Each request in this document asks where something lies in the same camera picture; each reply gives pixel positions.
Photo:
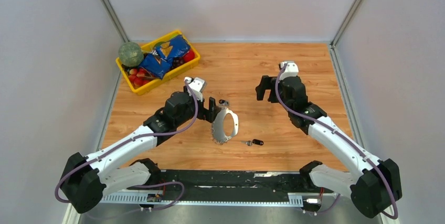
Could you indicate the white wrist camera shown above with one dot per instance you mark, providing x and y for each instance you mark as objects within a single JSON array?
[
  {"x": 195, "y": 86},
  {"x": 288, "y": 68}
]

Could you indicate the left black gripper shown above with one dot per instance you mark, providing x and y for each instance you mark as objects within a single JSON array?
[{"x": 209, "y": 114}]

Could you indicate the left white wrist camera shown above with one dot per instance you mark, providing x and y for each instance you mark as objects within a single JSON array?
[{"x": 195, "y": 86}]

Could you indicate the silver keyring plate with rings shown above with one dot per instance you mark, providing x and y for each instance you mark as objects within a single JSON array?
[{"x": 225, "y": 126}]

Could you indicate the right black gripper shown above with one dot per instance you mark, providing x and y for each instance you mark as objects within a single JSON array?
[{"x": 267, "y": 83}]

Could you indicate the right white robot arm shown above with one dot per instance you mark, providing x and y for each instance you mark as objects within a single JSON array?
[{"x": 372, "y": 184}]

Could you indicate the red tomato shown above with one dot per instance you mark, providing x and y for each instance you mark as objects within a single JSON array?
[{"x": 189, "y": 56}]

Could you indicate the dark grapes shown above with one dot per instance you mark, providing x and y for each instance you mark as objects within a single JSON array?
[{"x": 177, "y": 62}]

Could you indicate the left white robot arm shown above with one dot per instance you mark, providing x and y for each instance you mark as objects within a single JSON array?
[{"x": 87, "y": 179}]

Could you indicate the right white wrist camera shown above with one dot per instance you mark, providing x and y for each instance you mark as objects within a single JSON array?
[{"x": 288, "y": 68}]

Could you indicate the blue snack bag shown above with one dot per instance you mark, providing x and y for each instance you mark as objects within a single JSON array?
[{"x": 158, "y": 62}]

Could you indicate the green melon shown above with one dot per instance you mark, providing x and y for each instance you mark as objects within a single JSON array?
[{"x": 130, "y": 54}]

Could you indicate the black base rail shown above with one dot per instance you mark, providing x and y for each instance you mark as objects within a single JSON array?
[{"x": 231, "y": 185}]

